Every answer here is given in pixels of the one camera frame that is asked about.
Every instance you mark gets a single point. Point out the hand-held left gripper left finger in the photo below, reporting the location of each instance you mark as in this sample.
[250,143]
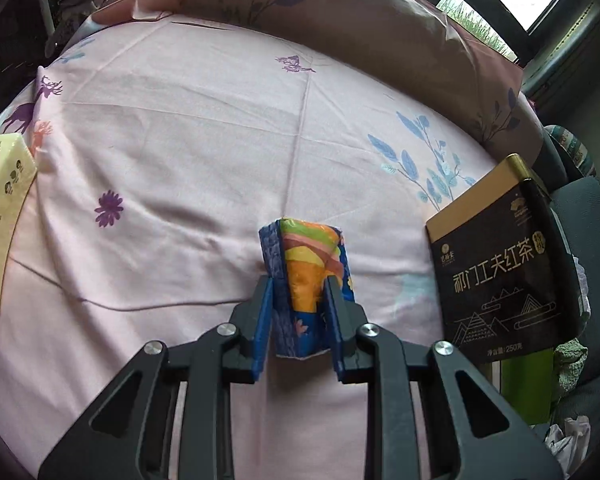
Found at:
[261,330]

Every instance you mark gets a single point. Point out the grey curtain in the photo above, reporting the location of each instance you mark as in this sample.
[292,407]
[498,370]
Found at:
[565,70]

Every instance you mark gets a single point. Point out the white crumpled cloth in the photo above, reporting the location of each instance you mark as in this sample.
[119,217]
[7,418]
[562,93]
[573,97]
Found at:
[570,440]

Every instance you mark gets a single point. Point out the large yellow tissue pack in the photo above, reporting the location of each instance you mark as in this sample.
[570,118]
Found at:
[5,210]

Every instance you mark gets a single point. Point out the pink printed bed sheet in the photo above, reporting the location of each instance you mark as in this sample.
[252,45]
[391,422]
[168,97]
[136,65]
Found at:
[180,160]

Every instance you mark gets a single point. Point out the green cardboard box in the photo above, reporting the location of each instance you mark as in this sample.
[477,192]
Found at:
[525,390]

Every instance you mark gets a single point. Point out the blue and orange tissue pack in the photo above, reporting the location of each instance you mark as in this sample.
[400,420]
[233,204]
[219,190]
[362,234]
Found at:
[305,260]

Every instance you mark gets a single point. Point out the grey sofa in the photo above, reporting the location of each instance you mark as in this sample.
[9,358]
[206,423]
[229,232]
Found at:
[590,200]

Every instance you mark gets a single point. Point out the black and gold tin box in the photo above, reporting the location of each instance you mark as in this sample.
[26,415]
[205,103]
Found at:
[495,270]

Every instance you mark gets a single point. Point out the pink leaf-print pillow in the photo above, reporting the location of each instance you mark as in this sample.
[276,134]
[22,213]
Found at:
[355,25]

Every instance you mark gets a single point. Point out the striped cushion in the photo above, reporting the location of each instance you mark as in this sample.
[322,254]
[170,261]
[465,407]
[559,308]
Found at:
[575,147]

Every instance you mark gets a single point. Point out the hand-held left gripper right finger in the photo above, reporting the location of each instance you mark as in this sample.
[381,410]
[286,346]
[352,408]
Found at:
[334,330]

